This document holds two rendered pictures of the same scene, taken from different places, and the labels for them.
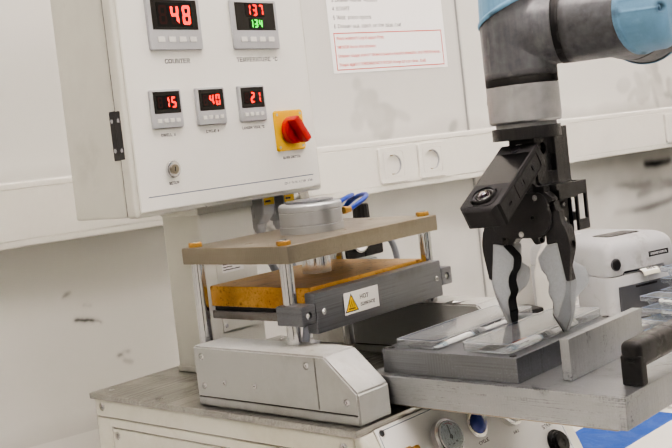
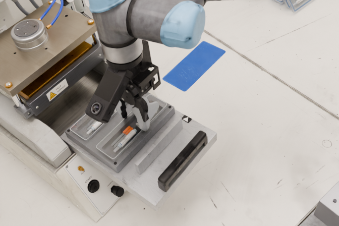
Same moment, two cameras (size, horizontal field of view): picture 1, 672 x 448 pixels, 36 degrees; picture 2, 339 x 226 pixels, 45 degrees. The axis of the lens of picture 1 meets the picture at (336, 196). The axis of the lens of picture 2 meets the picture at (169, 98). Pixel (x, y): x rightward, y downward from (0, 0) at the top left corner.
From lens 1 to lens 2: 0.77 m
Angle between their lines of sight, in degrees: 46
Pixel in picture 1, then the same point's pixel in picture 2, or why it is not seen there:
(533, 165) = (124, 83)
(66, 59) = not seen: outside the picture
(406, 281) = (82, 66)
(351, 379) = (49, 152)
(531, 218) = (126, 96)
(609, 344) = (162, 146)
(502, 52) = (102, 32)
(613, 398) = (151, 203)
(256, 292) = not seen: hidden behind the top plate
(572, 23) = (139, 33)
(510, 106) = (110, 56)
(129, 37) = not seen: outside the picture
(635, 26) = (173, 44)
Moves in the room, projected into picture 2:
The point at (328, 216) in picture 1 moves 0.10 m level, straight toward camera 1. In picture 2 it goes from (36, 42) to (30, 73)
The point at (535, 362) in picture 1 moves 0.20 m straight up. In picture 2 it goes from (127, 159) to (108, 100)
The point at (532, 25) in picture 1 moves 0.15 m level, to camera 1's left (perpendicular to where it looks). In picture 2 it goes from (117, 25) to (26, 36)
